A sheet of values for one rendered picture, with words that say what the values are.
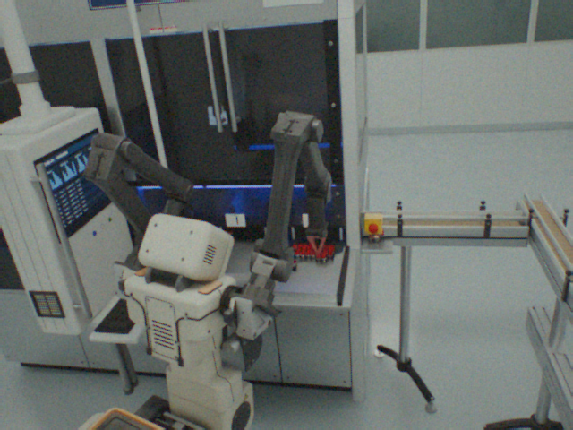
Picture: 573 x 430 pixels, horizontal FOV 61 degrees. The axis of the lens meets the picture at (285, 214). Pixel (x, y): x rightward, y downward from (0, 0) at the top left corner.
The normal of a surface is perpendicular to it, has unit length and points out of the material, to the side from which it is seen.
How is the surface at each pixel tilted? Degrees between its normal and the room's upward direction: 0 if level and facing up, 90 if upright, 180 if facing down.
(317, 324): 90
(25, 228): 90
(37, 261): 90
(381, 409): 0
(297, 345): 90
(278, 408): 0
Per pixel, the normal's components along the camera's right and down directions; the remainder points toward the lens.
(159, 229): -0.42, -0.30
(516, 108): -0.18, 0.43
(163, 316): -0.50, 0.29
